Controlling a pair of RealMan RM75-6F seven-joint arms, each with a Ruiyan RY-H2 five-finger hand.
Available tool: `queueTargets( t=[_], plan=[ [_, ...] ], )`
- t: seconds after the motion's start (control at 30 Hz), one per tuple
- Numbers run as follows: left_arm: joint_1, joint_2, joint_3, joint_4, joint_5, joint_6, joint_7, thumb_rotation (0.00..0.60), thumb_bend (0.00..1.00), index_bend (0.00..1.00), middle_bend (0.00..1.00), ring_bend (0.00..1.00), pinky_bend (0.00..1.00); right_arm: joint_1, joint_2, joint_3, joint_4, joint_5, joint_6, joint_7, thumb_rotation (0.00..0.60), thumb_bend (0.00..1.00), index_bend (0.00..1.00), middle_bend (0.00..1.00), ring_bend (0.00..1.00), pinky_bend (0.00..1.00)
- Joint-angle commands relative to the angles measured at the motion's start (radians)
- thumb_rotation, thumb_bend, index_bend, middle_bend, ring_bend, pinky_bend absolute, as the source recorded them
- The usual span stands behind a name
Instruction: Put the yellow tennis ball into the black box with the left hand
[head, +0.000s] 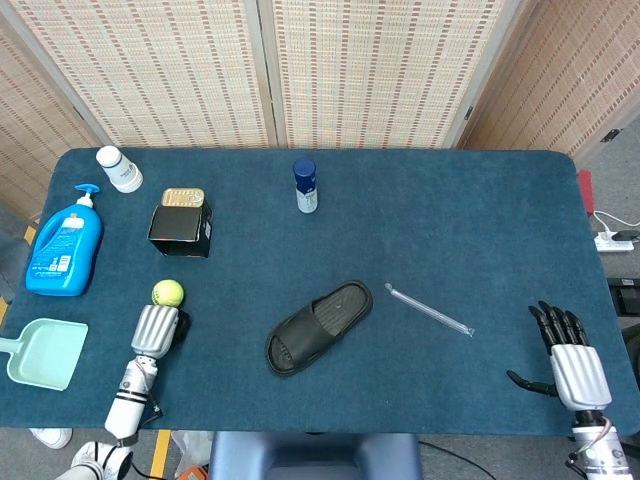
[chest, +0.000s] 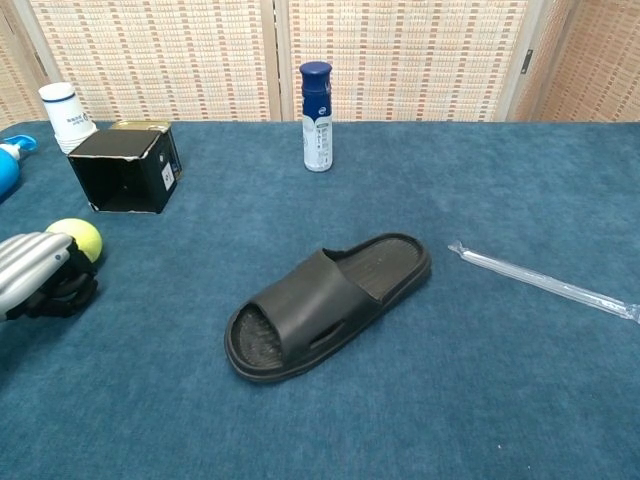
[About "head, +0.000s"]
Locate blue carpet table cover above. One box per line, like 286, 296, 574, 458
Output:
0, 147, 640, 438

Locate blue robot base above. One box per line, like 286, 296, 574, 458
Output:
207, 431, 424, 480

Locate gold metal tin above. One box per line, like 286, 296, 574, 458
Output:
160, 187, 207, 209

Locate mint green dustpan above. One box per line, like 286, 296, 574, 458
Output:
0, 318, 90, 392

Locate black box with tin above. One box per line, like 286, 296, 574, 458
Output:
146, 201, 214, 260

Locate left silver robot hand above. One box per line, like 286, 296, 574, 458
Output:
130, 303, 193, 361

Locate white power cable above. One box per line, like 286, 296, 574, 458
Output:
591, 209, 640, 236

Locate bamboo folding screen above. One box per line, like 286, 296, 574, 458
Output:
0, 0, 640, 221

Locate white sneaker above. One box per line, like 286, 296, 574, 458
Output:
28, 427, 74, 450
58, 439, 135, 480

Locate white pill bottle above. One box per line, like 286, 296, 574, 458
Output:
95, 145, 145, 195

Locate plastic wrapped straw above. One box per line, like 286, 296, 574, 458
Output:
383, 282, 475, 339

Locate blue detergent pump bottle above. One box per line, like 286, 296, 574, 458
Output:
24, 182, 105, 298

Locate white power strip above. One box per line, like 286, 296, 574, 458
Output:
593, 231, 636, 255

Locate black electronic device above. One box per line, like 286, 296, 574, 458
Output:
606, 277, 640, 317

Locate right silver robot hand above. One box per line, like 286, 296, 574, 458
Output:
505, 300, 614, 413

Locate white bottle with blue cap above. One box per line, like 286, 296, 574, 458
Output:
291, 157, 319, 215

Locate clear plastic bag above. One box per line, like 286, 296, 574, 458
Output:
171, 429, 215, 477

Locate black floor cable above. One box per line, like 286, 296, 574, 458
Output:
418, 438, 497, 480

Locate black rubber slipper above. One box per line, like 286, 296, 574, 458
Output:
264, 279, 375, 378

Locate yellow tennis ball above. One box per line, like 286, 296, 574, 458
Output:
151, 278, 186, 308

